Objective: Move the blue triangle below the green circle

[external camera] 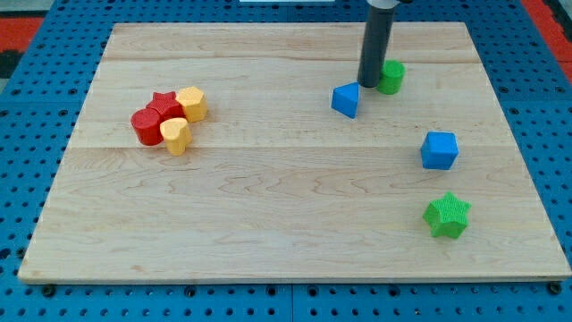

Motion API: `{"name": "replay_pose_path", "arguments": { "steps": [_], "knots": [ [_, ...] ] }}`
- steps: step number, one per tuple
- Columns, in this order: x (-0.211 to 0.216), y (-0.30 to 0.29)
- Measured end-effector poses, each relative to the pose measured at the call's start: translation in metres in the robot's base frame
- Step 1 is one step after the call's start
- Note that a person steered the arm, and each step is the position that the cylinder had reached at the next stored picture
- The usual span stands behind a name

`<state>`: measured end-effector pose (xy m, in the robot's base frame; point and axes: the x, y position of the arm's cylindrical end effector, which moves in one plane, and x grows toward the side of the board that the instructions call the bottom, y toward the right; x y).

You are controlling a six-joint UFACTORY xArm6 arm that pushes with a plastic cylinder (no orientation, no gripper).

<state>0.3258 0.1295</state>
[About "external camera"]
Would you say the blue triangle block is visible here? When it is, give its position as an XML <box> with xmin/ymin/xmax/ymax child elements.
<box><xmin>331</xmin><ymin>82</ymin><xmax>359</xmax><ymax>119</ymax></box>

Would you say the wooden board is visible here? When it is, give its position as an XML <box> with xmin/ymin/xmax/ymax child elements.
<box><xmin>18</xmin><ymin>22</ymin><xmax>571</xmax><ymax>284</ymax></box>

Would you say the yellow hexagon block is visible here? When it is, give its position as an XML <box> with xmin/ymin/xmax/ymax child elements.
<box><xmin>176</xmin><ymin>87</ymin><xmax>208</xmax><ymax>123</ymax></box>

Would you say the yellow heart block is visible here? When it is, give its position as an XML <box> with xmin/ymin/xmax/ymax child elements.
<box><xmin>160</xmin><ymin>117</ymin><xmax>192</xmax><ymax>156</ymax></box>

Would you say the red star block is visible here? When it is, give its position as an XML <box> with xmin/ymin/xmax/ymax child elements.
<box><xmin>146</xmin><ymin>91</ymin><xmax>185</xmax><ymax>121</ymax></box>

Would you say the green cylinder block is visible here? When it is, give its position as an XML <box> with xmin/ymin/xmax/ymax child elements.
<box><xmin>376</xmin><ymin>60</ymin><xmax>406</xmax><ymax>95</ymax></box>

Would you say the red cylinder block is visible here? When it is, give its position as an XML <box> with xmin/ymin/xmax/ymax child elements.
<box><xmin>130</xmin><ymin>108</ymin><xmax>164</xmax><ymax>146</ymax></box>

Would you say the blue cube block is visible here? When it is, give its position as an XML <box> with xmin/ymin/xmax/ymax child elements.
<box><xmin>420</xmin><ymin>131</ymin><xmax>459</xmax><ymax>170</ymax></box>

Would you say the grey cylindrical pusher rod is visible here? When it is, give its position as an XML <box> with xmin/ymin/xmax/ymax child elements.
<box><xmin>357</xmin><ymin>0</ymin><xmax>400</xmax><ymax>88</ymax></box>

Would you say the green star block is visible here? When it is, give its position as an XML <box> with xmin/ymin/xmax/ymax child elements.
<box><xmin>423</xmin><ymin>191</ymin><xmax>472</xmax><ymax>239</ymax></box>

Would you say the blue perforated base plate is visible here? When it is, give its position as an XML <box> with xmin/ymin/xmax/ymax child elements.
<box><xmin>1</xmin><ymin>0</ymin><xmax>571</xmax><ymax>321</ymax></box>

